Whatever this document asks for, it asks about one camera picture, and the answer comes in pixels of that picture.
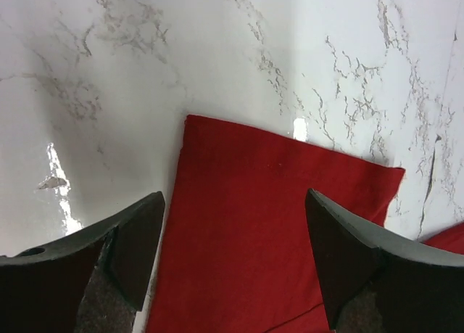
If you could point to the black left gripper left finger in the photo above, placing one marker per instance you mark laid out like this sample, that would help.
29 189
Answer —
94 280

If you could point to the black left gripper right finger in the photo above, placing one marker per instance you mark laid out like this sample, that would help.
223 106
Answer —
373 280

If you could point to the dark red t-shirt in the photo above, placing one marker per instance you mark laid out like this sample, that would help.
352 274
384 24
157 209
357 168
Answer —
236 253

